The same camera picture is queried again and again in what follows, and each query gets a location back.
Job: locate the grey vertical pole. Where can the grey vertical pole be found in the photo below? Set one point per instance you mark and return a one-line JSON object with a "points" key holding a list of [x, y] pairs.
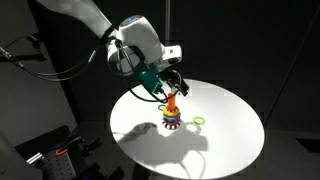
{"points": [[167, 23]]}

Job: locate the black clamp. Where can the black clamp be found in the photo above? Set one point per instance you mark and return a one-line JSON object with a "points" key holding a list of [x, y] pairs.
{"points": [[90, 145]]}

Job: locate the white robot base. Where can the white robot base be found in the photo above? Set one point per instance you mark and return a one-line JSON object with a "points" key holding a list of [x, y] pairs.
{"points": [[11, 160]]}

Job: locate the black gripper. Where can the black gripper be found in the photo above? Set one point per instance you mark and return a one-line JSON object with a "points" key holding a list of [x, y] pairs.
{"points": [[173, 76]]}

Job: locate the silver metal block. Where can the silver metal block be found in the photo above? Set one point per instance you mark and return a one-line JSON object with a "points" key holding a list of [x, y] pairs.
{"points": [[34, 158]]}

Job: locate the teal camera mount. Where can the teal camera mount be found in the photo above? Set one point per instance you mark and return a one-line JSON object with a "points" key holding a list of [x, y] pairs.
{"points": [[148, 78]]}

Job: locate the perforated metal breadboard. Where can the perforated metal breadboard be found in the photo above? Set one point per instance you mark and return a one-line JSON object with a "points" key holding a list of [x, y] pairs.
{"points": [[58, 165]]}

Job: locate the orange stacking peg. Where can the orange stacking peg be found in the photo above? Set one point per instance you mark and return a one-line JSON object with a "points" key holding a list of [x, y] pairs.
{"points": [[171, 102]]}

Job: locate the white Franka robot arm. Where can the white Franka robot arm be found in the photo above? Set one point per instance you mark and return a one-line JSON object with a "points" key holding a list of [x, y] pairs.
{"points": [[140, 36]]}

